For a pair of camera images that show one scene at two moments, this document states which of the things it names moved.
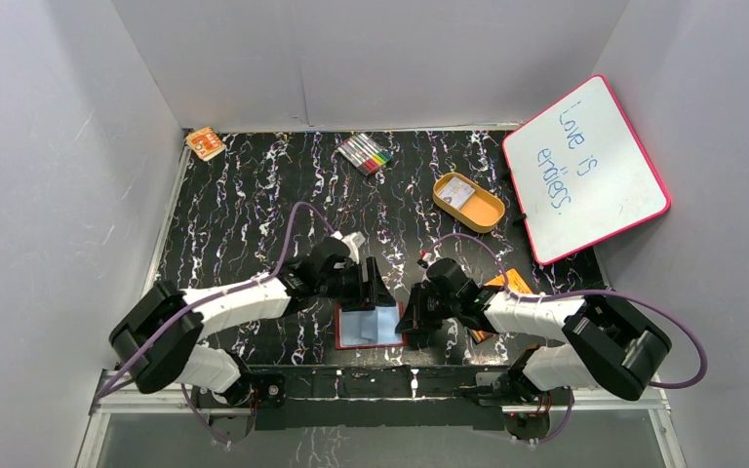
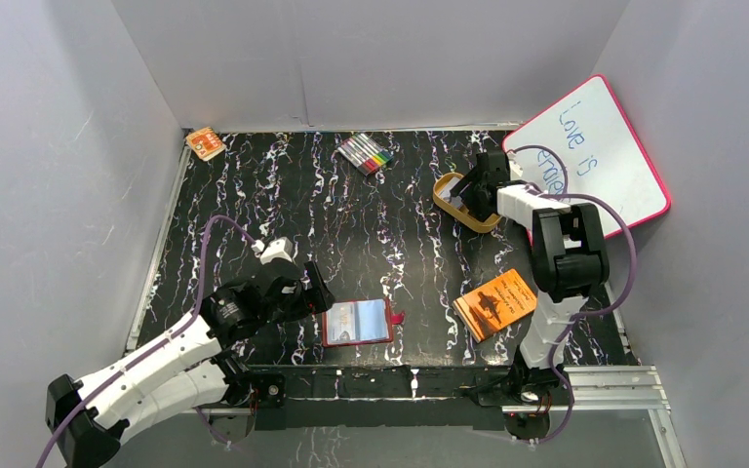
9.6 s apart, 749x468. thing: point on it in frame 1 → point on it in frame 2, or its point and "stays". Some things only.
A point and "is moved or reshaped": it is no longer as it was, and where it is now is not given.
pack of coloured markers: [366, 154] stays
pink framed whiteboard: [579, 176] stays
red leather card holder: [371, 328] is moved or reshaped
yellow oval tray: [470, 203] stays
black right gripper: [414, 314] → [476, 209]
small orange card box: [206, 143] stays
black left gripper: [364, 284] → [300, 294]
